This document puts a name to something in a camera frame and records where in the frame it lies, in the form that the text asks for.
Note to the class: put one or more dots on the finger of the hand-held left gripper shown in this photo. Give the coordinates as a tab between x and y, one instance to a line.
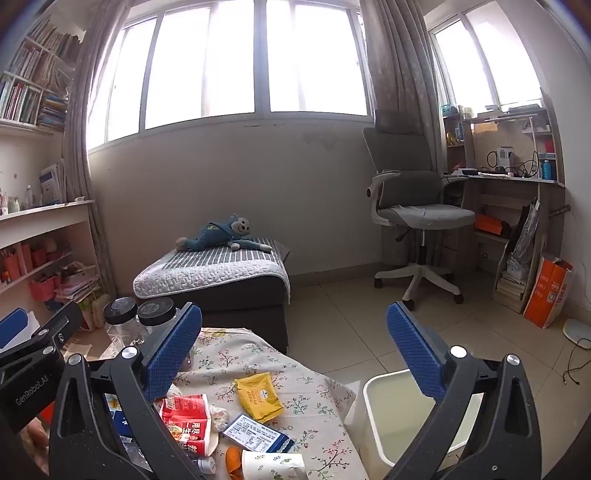
11	325
60	327

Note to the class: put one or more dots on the floral tablecloth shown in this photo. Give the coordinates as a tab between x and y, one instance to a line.
295	369

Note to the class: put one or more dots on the white desk device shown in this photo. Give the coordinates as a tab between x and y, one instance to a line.
503	157

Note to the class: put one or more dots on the striped quilted mat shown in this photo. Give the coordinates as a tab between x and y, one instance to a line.
207	272

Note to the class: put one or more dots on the orange box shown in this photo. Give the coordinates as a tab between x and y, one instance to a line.
490	225

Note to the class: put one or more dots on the white bathroom scale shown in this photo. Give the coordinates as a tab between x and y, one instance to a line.
579	330

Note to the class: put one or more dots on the white wall bookshelf with books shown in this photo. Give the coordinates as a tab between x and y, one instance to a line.
27	92

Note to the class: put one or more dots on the narrow window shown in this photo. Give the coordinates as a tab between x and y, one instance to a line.
485	55

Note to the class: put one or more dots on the red plastic item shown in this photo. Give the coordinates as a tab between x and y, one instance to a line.
48	413

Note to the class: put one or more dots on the grey patterned curtain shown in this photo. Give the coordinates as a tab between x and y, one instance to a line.
397	69
78	138

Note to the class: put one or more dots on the dark grey ottoman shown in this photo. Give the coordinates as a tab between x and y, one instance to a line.
240	316

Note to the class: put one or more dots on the wooden desk with shelves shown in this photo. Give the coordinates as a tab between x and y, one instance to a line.
498	184

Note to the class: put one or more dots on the blue and white snack packet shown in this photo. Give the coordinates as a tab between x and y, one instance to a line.
249	431

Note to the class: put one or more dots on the clear jar with black lid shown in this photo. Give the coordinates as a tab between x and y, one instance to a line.
156	311
120	311

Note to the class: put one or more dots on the printed white paper towel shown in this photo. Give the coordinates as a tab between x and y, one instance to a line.
272	466

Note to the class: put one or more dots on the grey office chair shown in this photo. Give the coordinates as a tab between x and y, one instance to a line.
401	157

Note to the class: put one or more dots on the pink basket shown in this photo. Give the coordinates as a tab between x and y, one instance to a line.
42	288

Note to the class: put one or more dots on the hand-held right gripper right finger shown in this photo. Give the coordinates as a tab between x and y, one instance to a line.
415	350

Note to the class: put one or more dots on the large window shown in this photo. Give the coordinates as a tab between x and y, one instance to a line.
207	60

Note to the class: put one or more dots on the yellow snack packet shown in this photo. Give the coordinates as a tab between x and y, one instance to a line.
258	397

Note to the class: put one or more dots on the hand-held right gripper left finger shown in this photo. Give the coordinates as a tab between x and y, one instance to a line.
173	350

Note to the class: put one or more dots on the person's left forearm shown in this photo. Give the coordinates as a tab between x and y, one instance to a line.
36	443

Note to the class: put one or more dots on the stack of books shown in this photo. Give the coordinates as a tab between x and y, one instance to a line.
510	288

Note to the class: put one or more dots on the silver foil bag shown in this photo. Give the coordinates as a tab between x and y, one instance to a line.
524	240

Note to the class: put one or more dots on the stack of papers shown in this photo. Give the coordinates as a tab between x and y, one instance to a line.
76	284

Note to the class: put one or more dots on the white low shelf unit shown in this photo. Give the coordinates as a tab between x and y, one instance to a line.
46	221

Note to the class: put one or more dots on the white and blue booklet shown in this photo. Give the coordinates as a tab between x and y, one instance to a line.
51	184

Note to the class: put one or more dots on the blue and white milk carton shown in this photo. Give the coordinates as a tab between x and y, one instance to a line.
121	422

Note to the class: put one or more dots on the red and white snack wrapper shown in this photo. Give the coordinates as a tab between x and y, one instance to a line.
184	415

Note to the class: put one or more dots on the blue bottle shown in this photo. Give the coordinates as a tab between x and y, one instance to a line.
547	170

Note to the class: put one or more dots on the orange peel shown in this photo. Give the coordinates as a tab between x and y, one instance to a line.
233	461

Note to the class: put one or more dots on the orange paper bag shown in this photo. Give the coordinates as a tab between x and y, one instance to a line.
547	290

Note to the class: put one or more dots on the blue monkey plush toy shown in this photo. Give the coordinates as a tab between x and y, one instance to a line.
217	230

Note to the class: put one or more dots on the white trash bin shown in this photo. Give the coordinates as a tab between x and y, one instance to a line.
401	420

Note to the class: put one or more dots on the clear plastic wrapper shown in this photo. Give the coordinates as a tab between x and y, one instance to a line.
220	417

